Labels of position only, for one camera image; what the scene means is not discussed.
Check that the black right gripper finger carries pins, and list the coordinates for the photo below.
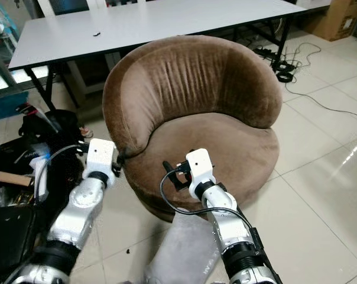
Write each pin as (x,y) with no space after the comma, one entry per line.
(170,172)

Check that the grey pillow with white print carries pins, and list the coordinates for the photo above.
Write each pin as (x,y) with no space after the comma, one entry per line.
(184,254)

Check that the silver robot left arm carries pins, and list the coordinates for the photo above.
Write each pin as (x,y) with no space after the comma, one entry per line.
(78,219)

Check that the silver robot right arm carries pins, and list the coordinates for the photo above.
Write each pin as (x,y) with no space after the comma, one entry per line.
(237,236)

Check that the brown velvet round sofa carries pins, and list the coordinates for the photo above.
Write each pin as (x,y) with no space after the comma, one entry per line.
(202,142)

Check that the black bag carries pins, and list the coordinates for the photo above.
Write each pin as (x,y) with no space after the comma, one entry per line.
(60,127)

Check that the white blue bottle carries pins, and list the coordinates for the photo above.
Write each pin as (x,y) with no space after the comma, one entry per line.
(38,177)

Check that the flat brown cardboard piece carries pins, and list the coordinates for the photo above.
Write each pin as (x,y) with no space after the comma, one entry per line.
(14,178)

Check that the blue plastic bin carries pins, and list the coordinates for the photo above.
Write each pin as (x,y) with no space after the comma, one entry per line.
(7,106)

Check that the white table with black legs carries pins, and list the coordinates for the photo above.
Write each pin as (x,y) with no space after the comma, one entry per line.
(161,23)

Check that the brown cardboard box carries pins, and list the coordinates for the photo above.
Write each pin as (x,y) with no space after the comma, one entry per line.
(329,18)

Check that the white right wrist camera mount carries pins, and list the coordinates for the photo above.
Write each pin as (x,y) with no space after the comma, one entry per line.
(200,168)

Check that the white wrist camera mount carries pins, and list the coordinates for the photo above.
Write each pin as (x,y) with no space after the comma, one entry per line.
(200,168)
(100,157)

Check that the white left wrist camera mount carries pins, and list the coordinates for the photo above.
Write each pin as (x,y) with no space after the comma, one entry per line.
(100,157)

